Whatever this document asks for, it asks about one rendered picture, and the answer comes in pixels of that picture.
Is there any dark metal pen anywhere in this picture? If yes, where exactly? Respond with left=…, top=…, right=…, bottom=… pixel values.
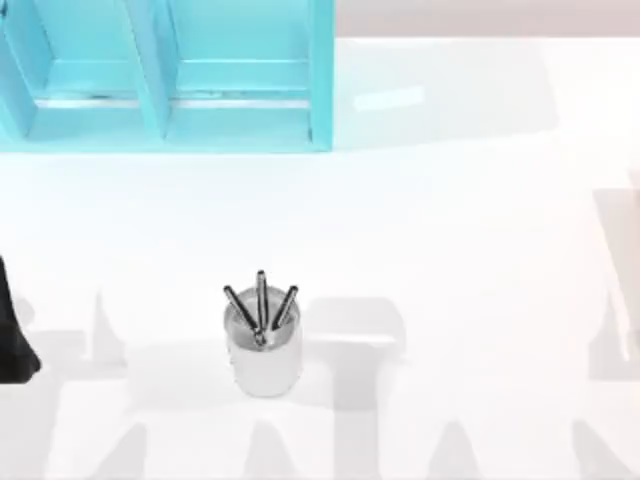
left=255, top=269, right=268, bottom=337
left=222, top=284, right=266, bottom=347
left=271, top=285, right=299, bottom=332

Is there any white pen cup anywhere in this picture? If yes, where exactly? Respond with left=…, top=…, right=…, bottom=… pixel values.
left=223, top=288, right=302, bottom=399

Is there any light blue rack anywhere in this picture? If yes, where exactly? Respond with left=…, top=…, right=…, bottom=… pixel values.
left=0, top=0, right=337, bottom=153

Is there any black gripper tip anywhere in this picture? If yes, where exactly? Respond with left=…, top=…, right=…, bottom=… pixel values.
left=0, top=255, right=43, bottom=386

